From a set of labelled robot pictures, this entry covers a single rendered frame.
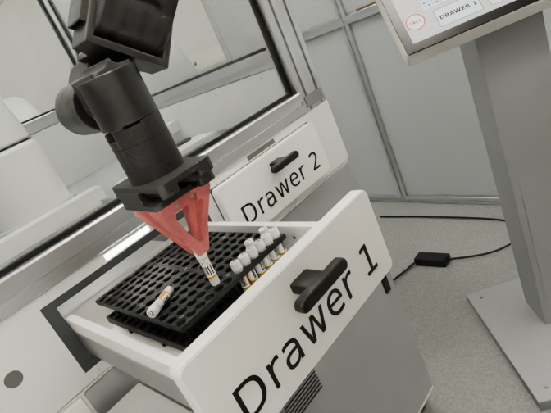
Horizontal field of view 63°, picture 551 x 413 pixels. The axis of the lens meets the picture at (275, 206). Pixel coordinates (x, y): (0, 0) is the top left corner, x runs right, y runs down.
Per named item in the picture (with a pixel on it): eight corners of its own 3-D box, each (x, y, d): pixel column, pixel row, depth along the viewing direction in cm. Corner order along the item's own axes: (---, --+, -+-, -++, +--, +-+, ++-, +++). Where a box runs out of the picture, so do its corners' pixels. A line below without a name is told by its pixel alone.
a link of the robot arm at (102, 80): (82, 67, 38) (138, 44, 41) (57, 81, 43) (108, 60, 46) (124, 142, 40) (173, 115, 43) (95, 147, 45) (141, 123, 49)
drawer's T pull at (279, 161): (300, 155, 86) (298, 149, 86) (276, 174, 82) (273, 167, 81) (287, 157, 89) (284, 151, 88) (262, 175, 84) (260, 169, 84)
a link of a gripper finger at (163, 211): (201, 232, 54) (165, 163, 51) (238, 236, 49) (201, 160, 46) (157, 266, 51) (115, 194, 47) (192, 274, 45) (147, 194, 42)
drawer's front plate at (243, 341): (393, 265, 56) (365, 187, 52) (237, 467, 38) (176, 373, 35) (381, 264, 57) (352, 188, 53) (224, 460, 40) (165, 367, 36)
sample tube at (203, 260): (215, 287, 50) (197, 252, 48) (209, 286, 51) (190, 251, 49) (223, 280, 51) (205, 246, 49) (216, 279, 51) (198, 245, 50)
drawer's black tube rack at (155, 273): (303, 274, 59) (284, 233, 57) (208, 374, 48) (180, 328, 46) (206, 263, 75) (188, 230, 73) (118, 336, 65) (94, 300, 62)
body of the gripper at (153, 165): (165, 174, 52) (134, 114, 49) (218, 170, 44) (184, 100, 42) (118, 203, 48) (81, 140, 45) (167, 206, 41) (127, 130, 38)
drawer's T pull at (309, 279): (350, 266, 44) (345, 255, 44) (306, 317, 40) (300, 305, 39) (322, 264, 47) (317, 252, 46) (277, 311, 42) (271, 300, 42)
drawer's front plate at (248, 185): (331, 168, 98) (312, 121, 94) (243, 244, 81) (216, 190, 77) (325, 169, 99) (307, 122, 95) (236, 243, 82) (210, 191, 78)
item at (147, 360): (371, 261, 56) (354, 220, 53) (229, 433, 40) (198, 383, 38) (192, 247, 85) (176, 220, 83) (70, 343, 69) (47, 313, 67)
